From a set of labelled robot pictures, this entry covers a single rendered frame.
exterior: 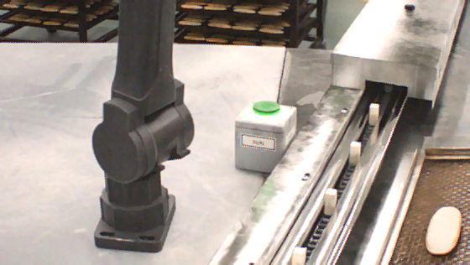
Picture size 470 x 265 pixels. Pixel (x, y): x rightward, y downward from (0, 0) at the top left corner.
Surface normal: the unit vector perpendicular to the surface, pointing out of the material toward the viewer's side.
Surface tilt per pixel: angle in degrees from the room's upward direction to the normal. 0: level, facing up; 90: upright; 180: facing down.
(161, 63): 95
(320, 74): 0
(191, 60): 0
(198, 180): 0
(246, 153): 90
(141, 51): 90
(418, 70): 90
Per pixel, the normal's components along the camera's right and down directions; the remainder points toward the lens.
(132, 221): -0.01, 0.44
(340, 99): 0.00, -0.90
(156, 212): 0.76, 0.28
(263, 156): -0.34, 0.40
